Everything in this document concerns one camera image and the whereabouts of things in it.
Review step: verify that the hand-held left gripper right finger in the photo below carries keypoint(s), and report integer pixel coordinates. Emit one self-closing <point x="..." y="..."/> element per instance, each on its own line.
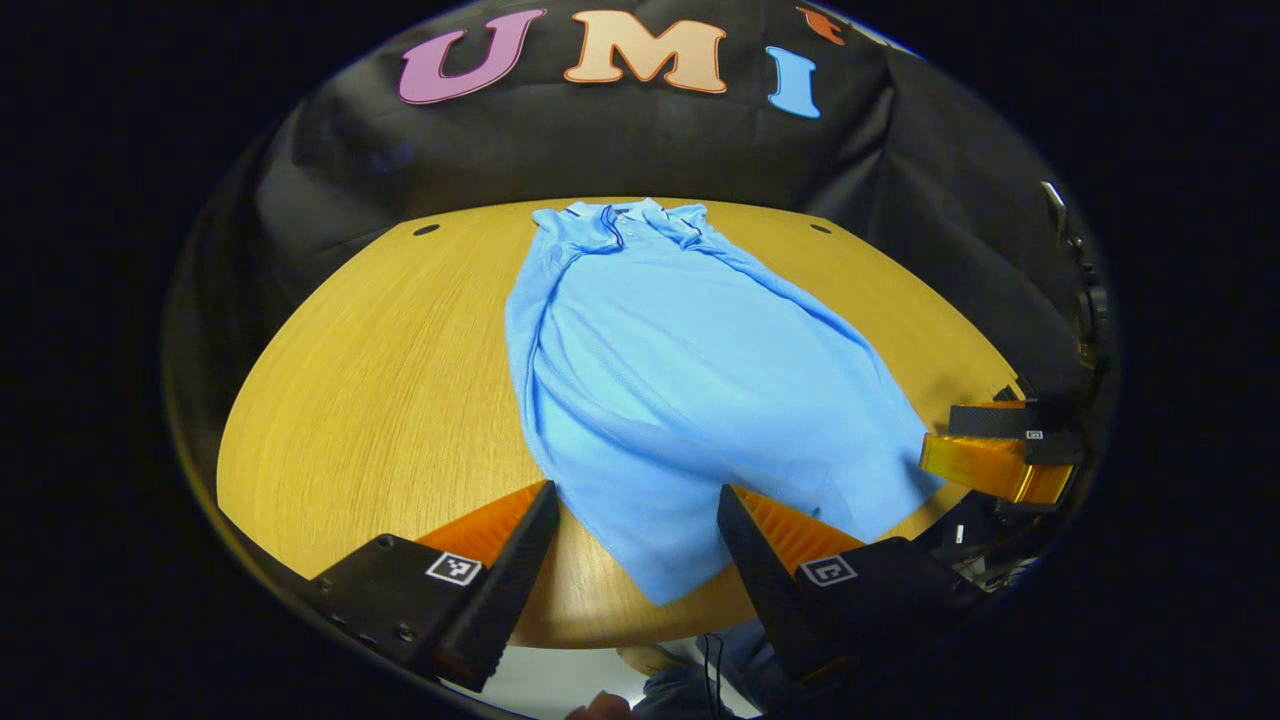
<point x="765" y="590"/>

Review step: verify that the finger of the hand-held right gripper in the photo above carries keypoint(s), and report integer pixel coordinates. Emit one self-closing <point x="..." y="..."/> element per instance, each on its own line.
<point x="985" y="467"/>
<point x="995" y="420"/>

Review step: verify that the black camera on stand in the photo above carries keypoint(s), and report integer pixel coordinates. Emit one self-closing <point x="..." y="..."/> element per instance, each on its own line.
<point x="1085" y="300"/>

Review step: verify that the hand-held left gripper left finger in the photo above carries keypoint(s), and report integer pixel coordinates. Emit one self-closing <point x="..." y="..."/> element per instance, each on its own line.
<point x="510" y="590"/>

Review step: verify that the black backdrop cloth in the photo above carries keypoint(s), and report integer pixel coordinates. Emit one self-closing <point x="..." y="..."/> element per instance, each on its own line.
<point x="600" y="150"/>

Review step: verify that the person's leg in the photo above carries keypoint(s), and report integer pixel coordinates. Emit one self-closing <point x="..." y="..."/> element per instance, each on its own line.
<point x="690" y="690"/>

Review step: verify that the light blue T-shirt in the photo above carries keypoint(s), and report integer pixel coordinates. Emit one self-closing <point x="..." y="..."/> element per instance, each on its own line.
<point x="680" y="380"/>

